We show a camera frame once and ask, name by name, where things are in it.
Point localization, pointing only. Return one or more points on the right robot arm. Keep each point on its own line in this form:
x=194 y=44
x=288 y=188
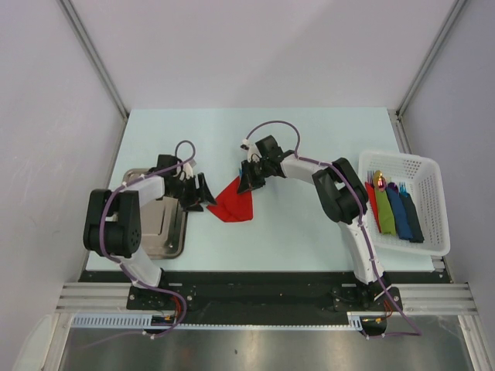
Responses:
x=342 y=196

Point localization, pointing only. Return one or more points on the red napkin in basket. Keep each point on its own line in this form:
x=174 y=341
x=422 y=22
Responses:
x=373 y=203

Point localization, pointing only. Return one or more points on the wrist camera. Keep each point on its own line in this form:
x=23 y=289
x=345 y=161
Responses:
x=185 y=171
x=250 y=148

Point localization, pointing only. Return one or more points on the blue rolled napkin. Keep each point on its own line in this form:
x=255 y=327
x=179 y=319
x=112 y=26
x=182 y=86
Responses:
x=403 y=230

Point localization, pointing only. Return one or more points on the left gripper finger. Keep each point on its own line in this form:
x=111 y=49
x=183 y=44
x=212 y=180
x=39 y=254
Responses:
x=192 y=205
x=205 y=194

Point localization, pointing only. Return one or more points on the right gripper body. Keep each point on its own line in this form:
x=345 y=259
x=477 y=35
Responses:
x=264 y=168

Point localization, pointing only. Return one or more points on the white plastic basket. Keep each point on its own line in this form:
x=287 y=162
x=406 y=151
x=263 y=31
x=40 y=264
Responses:
x=422 y=180

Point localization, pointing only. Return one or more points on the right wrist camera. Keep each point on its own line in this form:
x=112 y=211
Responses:
x=250 y=148

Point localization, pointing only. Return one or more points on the red paper napkin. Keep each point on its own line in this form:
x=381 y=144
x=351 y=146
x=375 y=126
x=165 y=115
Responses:
x=232 y=207

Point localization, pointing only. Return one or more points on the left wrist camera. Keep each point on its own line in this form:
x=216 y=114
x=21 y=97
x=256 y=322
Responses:
x=185 y=171

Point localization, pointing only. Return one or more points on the metal tray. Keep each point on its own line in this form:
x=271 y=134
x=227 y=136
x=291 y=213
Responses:
x=163 y=221

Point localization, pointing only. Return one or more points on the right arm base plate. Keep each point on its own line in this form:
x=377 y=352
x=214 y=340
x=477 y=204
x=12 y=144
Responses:
x=358 y=298

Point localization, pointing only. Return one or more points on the aluminium frame rail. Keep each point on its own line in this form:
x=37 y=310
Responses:
x=417 y=299

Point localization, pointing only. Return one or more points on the green rolled napkin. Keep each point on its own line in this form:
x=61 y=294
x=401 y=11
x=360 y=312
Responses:
x=385 y=215

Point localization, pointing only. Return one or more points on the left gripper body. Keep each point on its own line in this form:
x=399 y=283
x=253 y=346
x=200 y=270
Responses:
x=186 y=192

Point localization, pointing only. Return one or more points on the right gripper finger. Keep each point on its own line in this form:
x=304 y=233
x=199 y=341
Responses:
x=245 y=182
x=257 y=181

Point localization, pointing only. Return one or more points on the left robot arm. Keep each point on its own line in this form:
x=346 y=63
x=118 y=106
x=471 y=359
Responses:
x=113 y=222

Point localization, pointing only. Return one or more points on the dark navy rolled napkin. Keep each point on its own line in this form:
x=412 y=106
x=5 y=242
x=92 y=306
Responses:
x=411 y=213

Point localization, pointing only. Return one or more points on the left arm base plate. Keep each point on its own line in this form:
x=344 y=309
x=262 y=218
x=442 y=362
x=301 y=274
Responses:
x=140 y=299

